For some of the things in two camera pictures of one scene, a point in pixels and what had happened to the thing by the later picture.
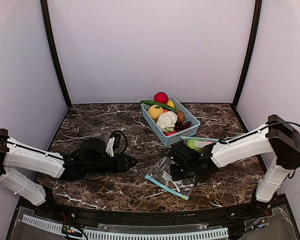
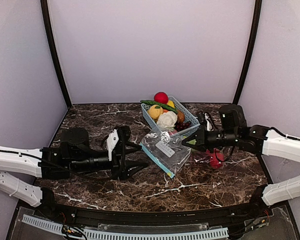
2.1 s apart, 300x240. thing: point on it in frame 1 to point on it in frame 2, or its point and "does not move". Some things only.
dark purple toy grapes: [179, 126] does not move
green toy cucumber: [163, 104] does not move
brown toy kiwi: [180, 116] does not move
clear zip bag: [161, 174] to [168, 152]
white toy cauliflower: [166, 121] does not move
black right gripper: [179, 163] to [201, 137]
